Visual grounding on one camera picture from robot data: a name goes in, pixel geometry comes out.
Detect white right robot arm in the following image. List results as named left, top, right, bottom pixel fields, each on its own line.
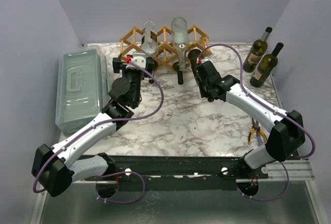
left=192, top=61, right=305, bottom=178

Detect clear round glass bottle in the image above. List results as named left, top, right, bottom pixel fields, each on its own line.
left=171, top=17, right=189, bottom=71

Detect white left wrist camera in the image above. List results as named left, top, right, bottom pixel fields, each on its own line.
left=126, top=51, right=147, bottom=69

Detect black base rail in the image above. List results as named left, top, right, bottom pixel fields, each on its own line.
left=86, top=155, right=268, bottom=191

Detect green bottle in rack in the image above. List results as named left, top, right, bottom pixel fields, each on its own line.
left=172, top=62, right=186, bottom=85

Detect green wine bottle brown label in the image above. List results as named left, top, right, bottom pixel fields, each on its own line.
left=144, top=56, right=158, bottom=84

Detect yellow handled pliers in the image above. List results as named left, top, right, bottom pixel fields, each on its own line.
left=248, top=118, right=267, bottom=146

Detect wooden lattice wine rack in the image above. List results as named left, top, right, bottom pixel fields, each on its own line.
left=120, top=25, right=209, bottom=70

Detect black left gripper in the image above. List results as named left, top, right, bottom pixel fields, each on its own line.
left=113, top=55, right=153, bottom=106

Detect tall green bottle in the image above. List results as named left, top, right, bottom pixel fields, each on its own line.
left=243, top=27, right=273, bottom=73

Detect translucent plastic storage box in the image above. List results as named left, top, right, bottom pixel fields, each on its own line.
left=55, top=45, right=110, bottom=137

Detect green bottle silver neck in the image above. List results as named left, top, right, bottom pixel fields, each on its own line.
left=187, top=49, right=201, bottom=76

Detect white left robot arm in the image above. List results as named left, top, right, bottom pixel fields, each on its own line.
left=32, top=53, right=157, bottom=197

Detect clear square glass bottle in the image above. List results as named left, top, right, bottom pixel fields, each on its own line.
left=141, top=21, right=158, bottom=56

